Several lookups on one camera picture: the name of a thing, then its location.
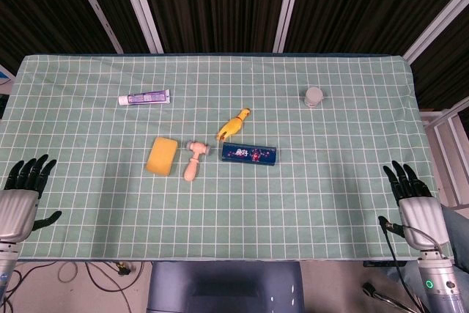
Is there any toy wooden hammer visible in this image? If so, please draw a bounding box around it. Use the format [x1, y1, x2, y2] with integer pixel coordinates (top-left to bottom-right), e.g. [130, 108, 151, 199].
[182, 139, 212, 183]

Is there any green checkered tablecloth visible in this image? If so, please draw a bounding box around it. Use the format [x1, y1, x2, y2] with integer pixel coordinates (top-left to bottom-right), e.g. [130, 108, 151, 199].
[0, 53, 455, 262]

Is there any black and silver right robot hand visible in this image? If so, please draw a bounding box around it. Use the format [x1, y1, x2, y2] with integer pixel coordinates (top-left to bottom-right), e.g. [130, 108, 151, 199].
[378, 160, 451, 252]

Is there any blue-grey robot torso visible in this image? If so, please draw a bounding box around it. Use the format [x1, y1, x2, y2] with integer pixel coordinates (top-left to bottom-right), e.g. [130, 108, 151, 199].
[146, 260, 305, 313]

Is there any white wide frame post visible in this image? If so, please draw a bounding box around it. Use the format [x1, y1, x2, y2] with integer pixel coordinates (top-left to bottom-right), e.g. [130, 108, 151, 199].
[402, 0, 469, 65]

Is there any blue and white sign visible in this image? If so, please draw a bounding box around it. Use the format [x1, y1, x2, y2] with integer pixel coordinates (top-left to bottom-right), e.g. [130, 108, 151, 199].
[0, 65, 16, 96]

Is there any dark fabric object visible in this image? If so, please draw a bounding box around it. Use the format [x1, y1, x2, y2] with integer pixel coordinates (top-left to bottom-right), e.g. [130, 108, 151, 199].
[439, 203, 469, 266]

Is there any yellow sponge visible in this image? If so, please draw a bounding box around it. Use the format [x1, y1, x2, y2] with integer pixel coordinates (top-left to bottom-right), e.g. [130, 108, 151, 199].
[145, 136, 180, 176]

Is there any black floor cable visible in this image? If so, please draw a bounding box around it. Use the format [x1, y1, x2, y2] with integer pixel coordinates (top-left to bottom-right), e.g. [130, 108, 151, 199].
[86, 262, 147, 313]

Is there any small grey cup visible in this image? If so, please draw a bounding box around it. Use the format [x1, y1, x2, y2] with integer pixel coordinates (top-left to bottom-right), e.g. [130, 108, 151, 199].
[303, 85, 326, 108]

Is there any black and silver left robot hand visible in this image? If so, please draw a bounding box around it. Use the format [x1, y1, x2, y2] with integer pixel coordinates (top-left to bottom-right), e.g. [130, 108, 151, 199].
[0, 154, 63, 244]

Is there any white purple toothpaste tube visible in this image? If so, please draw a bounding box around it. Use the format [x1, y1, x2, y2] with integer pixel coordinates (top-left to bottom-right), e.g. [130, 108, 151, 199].
[117, 89, 172, 107]

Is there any chrome stool base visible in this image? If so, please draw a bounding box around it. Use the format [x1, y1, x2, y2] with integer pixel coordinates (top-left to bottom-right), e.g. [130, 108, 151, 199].
[362, 281, 429, 313]

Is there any white single frame post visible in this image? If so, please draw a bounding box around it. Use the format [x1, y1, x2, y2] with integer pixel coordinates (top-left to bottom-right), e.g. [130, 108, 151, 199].
[67, 0, 125, 54]

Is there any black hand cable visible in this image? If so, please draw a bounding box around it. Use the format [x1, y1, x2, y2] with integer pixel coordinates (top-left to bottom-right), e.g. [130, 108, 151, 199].
[380, 219, 446, 313]

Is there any white metal rack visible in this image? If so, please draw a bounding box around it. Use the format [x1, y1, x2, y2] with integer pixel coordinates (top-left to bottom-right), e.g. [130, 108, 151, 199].
[419, 96, 469, 207]

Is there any blue folding glasses case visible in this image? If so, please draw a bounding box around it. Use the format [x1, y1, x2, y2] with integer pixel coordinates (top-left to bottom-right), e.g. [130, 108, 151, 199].
[219, 141, 278, 165]

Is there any yellow rubber chicken toy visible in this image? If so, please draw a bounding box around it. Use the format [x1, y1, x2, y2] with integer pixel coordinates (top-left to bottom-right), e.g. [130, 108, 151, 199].
[215, 106, 253, 142]

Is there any white double frame post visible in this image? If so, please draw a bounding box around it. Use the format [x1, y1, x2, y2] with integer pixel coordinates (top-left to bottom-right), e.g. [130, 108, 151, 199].
[272, 0, 306, 54]
[115, 0, 165, 54]

